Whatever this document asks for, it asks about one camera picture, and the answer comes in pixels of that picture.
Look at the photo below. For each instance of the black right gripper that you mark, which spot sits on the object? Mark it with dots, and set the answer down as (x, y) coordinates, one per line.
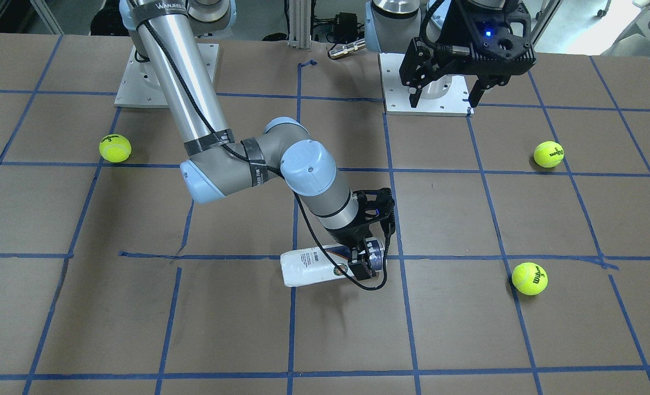
(352, 237)

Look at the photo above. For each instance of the tennis ball near far base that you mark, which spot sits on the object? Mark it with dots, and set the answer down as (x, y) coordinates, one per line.
(548, 154)

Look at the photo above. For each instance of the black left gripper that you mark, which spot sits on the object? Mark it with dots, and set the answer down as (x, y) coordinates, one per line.
(458, 27)

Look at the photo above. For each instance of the tennis ball upper middle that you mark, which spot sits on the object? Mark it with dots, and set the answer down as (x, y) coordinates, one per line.
(529, 278)

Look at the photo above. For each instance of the white tennis ball can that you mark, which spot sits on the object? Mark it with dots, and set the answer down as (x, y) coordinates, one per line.
(313, 265)

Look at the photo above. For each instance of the tennis ball centre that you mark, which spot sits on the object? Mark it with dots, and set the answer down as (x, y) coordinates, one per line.
(115, 148)

